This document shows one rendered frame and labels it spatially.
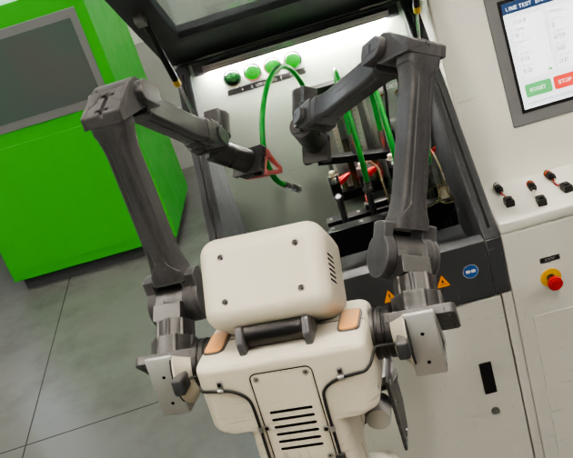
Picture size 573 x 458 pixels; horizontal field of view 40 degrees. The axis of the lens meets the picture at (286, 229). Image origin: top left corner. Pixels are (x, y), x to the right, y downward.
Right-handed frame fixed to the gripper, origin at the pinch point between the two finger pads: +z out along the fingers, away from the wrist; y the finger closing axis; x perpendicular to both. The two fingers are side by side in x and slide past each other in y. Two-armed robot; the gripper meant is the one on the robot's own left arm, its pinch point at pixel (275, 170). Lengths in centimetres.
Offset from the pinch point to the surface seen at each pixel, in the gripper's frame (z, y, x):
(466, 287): 42, -27, 24
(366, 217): 32.5, -0.8, 4.8
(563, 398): 80, -32, 49
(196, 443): 69, 117, 71
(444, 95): 35.8, -23.3, -25.6
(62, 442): 43, 177, 76
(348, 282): 18.7, -8.9, 25.4
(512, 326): 57, -30, 32
